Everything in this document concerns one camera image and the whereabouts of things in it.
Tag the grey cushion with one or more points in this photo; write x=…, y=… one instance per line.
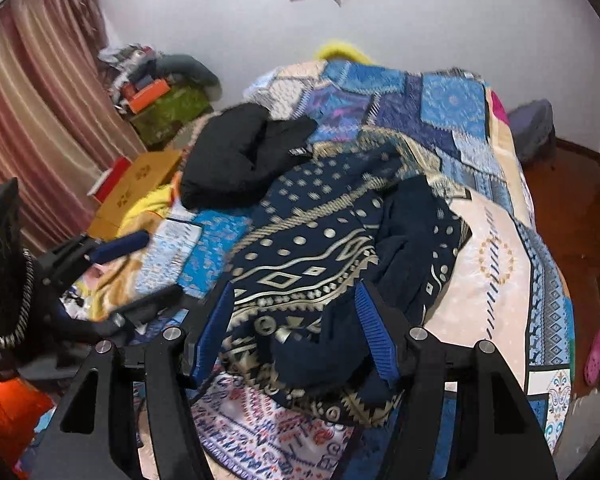
x=190, y=67

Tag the orange box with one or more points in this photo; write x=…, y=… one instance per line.
x=150, y=96

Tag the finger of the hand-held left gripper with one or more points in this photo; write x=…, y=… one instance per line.
x=122, y=247
x=147, y=305

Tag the yellow plush item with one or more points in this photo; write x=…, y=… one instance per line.
x=342, y=52

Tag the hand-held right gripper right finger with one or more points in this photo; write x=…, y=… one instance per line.
x=375, y=330

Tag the yellow cardboard box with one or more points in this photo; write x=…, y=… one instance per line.
x=140, y=175

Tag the blue patchwork quilt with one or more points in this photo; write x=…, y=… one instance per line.
x=430, y=105

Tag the pink striped curtain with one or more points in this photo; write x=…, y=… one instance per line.
x=45, y=110

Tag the pink clog shoe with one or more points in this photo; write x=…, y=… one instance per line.
x=596, y=355

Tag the grey purple backpack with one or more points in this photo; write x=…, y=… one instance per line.
x=530, y=127

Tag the pile of assorted clutter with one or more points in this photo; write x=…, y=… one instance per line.
x=127, y=67

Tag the navy patterned fleece garment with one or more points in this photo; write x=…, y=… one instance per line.
x=320, y=240

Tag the red box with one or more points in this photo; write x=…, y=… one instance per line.
x=109, y=177

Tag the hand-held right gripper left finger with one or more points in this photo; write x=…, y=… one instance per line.
x=215, y=325

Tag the black garment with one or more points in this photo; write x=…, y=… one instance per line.
x=235, y=155

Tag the green box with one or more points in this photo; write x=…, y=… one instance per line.
x=172, y=112

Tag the orange cloth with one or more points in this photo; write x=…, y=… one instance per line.
x=10, y=415

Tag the yellow cloth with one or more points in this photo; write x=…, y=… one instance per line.
x=145, y=210

